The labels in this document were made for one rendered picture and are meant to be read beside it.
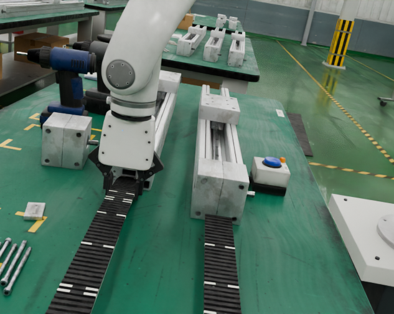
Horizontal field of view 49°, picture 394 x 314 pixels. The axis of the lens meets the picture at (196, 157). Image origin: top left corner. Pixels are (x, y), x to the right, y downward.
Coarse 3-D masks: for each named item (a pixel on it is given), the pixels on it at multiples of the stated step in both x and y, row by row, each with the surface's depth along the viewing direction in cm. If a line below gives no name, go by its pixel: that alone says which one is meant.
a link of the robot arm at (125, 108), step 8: (112, 104) 77; (120, 104) 76; (128, 104) 75; (136, 104) 75; (144, 104) 76; (152, 104) 78; (120, 112) 76; (128, 112) 76; (136, 112) 76; (144, 112) 77; (152, 112) 79
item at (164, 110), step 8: (168, 96) 138; (176, 96) 163; (160, 104) 139; (168, 104) 129; (160, 112) 120; (168, 112) 121; (160, 120) 113; (168, 120) 125; (160, 128) 106; (160, 136) 101; (160, 144) 103; (160, 152) 108; (112, 168) 91; (120, 168) 91; (128, 176) 92; (136, 176) 92; (152, 176) 93; (112, 184) 92; (144, 184) 94
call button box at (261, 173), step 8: (256, 160) 104; (256, 168) 100; (264, 168) 100; (272, 168) 100; (280, 168) 101; (248, 176) 104; (256, 176) 100; (264, 176) 100; (272, 176) 100; (280, 176) 100; (288, 176) 99; (256, 184) 100; (264, 184) 101; (272, 184) 100; (280, 184) 100; (264, 192) 101; (272, 192) 101; (280, 192) 101
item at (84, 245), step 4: (80, 244) 65; (84, 244) 65; (88, 244) 65; (92, 244) 65; (96, 244) 65; (100, 244) 66; (80, 248) 64; (84, 248) 64; (88, 248) 64; (92, 248) 64; (96, 248) 64; (100, 248) 65; (104, 248) 65; (108, 248) 65; (112, 248) 65; (104, 252) 64; (108, 252) 64; (112, 252) 64
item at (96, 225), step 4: (92, 224) 71; (96, 224) 71; (100, 224) 71; (104, 224) 71; (108, 224) 71; (92, 228) 70; (96, 228) 70; (100, 228) 70; (104, 228) 70; (108, 228) 70; (112, 228) 70; (116, 228) 71; (120, 228) 71
